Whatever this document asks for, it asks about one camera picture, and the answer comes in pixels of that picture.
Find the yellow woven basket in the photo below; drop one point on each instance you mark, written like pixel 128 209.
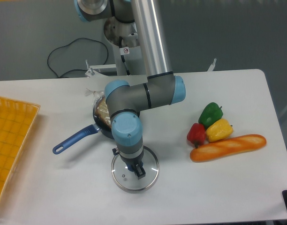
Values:
pixel 16 120

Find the glass pot lid blue knob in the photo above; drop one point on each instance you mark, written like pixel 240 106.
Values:
pixel 127 180

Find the dark blue saucepan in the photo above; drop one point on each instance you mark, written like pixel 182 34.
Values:
pixel 89 130

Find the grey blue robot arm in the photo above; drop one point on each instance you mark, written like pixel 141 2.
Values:
pixel 124 101

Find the red bell pepper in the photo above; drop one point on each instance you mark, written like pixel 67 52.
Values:
pixel 196 135

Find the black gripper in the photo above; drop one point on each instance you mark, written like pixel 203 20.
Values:
pixel 133 161

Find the orange baguette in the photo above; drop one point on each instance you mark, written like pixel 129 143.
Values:
pixel 228 147

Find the green bell pepper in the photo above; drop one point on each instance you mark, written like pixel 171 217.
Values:
pixel 211 113

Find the yellow bell pepper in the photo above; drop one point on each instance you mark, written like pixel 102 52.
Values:
pixel 219 130

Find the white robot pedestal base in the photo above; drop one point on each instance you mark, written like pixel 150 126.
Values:
pixel 123 38

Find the wrapped bread slice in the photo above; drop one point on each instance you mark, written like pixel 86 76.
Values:
pixel 100 108

